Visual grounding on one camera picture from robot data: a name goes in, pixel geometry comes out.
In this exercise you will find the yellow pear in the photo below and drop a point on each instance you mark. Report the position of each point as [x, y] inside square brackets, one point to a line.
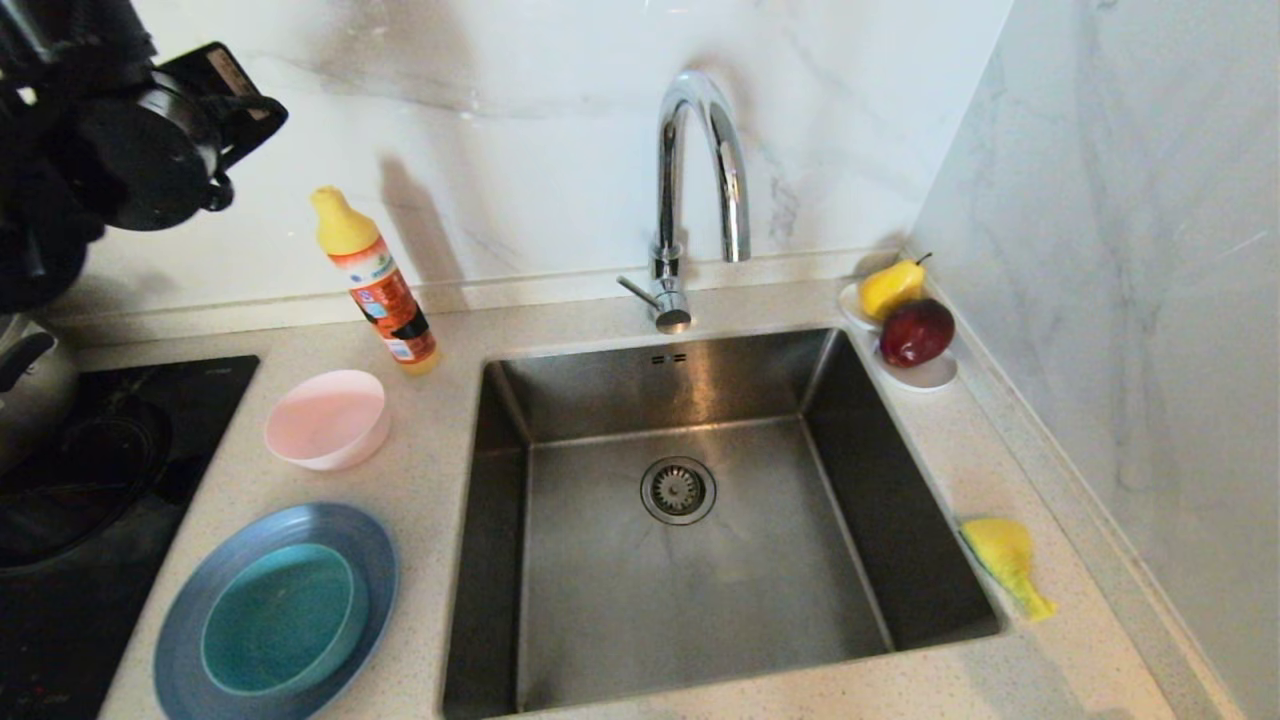
[890, 288]

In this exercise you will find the white fruit dish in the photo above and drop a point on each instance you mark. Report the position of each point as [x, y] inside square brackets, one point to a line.
[930, 378]

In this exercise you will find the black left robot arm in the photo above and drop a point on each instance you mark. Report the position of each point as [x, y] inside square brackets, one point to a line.
[140, 160]

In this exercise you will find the black induction cooktop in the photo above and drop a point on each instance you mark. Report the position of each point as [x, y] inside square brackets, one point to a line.
[110, 560]

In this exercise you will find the stainless steel sink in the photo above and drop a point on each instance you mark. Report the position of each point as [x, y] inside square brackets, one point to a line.
[700, 600]

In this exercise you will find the yellow sponge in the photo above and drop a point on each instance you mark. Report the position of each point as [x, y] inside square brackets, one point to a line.
[992, 550]

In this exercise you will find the pink plastic bowl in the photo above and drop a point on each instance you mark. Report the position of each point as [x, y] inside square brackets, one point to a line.
[326, 425]

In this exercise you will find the metal drain strainer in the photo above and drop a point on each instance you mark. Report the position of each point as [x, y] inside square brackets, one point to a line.
[678, 491]

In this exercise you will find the yellow capped dish soap bottle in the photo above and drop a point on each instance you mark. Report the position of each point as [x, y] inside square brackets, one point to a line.
[385, 290]

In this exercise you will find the teal bowl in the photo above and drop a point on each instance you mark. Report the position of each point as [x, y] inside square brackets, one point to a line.
[280, 620]

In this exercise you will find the dark red apple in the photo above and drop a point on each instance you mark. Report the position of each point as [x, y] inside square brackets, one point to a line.
[915, 333]

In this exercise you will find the chrome gooseneck faucet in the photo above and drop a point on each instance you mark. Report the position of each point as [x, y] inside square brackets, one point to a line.
[668, 180]

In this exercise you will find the black left wrist camera bracket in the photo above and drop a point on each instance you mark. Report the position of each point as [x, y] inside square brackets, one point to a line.
[250, 115]

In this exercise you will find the large blue-grey plate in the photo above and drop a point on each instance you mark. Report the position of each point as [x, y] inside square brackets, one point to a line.
[180, 625]

